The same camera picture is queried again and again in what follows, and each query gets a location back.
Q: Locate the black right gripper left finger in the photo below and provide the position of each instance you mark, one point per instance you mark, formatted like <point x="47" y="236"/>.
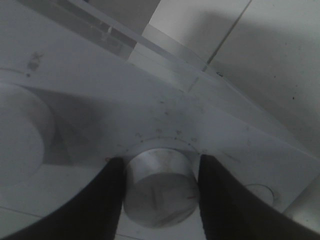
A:
<point x="93" y="214"/>

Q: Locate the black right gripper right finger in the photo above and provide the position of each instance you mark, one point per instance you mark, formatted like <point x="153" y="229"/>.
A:
<point x="229" y="211"/>

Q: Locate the round white door button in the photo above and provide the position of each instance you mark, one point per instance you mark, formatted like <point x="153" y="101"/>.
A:
<point x="262" y="192"/>

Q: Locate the white timer knob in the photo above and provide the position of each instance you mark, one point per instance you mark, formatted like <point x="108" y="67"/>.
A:
<point x="161" y="188"/>

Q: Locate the upper white power knob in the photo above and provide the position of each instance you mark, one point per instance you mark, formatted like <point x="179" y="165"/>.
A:
<point x="27" y="127"/>

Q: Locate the white microwave oven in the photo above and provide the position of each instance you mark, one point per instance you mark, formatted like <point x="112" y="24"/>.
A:
<point x="115" y="93"/>

